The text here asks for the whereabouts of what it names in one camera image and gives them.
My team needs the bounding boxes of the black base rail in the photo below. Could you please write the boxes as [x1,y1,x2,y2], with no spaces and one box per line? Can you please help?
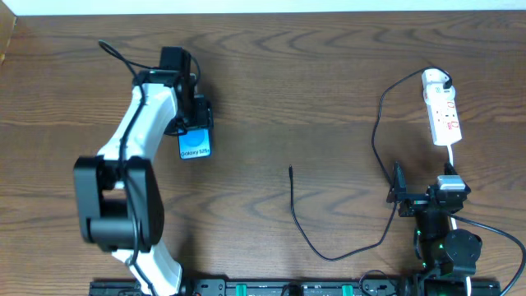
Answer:
[87,278,501,296]

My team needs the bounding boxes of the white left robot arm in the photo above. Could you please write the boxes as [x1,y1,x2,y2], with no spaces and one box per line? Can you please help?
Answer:
[73,67,213,295]

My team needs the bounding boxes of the white power strip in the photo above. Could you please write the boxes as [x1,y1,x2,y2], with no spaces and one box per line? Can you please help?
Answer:
[424,92,462,146]

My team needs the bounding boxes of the blue Galaxy smartphone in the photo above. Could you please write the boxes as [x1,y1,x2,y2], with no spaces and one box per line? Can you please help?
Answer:
[178,129,212,160]

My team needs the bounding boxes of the black USB charging cable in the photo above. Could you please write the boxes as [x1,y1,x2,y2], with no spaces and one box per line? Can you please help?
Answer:
[288,66,454,262]

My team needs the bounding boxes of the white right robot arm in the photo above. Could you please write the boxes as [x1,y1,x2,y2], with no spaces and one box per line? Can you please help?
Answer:
[387,163,482,295]

